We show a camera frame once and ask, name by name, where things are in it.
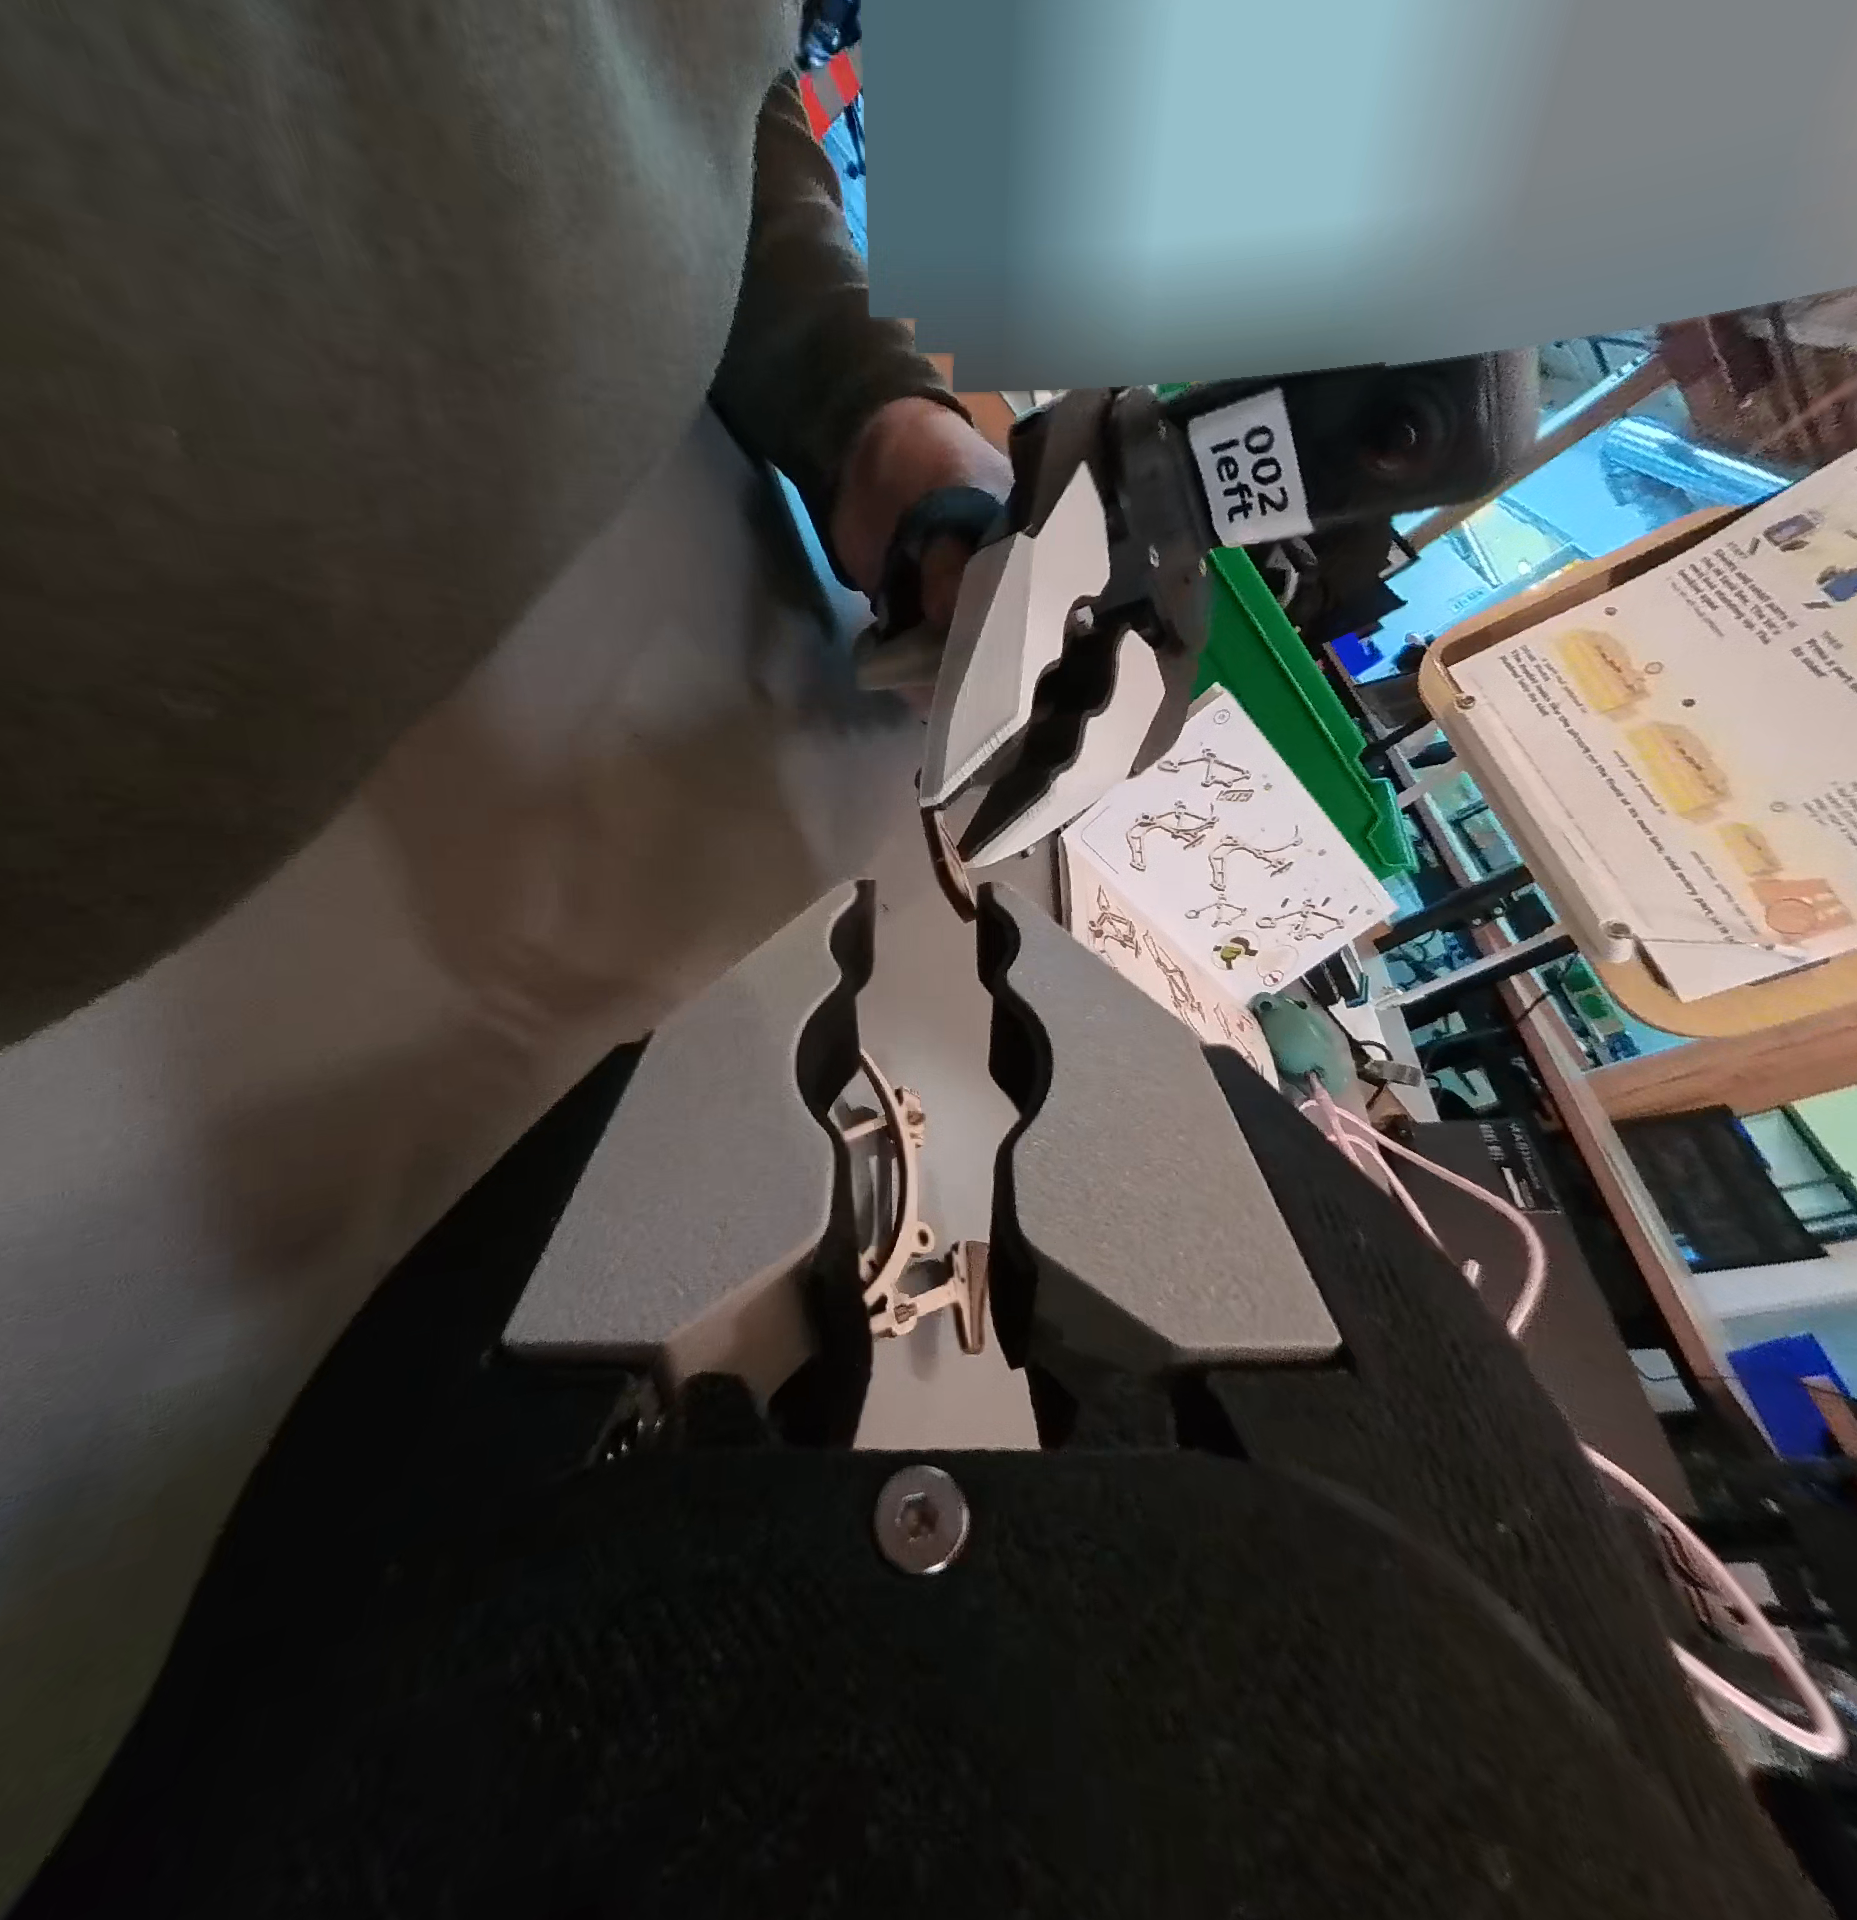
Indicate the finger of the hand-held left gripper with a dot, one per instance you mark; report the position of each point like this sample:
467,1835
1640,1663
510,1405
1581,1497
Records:
1130,722
1011,647

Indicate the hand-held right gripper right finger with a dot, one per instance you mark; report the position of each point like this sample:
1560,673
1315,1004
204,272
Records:
1153,1185

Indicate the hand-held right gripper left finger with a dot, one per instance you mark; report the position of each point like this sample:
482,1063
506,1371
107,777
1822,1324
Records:
672,1185

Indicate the pale wooden model assembly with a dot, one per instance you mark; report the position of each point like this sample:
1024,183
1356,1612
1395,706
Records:
892,1200

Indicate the small wooden model piece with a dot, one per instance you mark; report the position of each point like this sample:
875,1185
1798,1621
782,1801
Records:
951,867

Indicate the person's left forearm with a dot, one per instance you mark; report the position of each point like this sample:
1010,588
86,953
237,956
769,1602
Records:
817,302

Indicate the person's left hand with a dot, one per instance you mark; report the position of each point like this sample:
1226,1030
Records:
915,449

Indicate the green plastic bin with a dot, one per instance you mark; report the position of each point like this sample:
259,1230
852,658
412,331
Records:
1288,706

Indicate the white instruction booklet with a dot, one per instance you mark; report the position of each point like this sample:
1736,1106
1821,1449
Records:
1228,857

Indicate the teal frog-shaped gadget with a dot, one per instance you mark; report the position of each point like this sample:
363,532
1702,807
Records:
1297,1040

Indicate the white illustrated instruction sheet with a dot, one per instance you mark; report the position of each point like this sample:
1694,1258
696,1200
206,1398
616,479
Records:
1694,722

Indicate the black flat box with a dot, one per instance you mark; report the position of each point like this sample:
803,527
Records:
1597,1352

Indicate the dark mesh crate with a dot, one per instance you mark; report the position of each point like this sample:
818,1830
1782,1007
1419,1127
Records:
1716,1185

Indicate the blue crate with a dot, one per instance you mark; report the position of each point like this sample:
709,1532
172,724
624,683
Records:
1776,1396

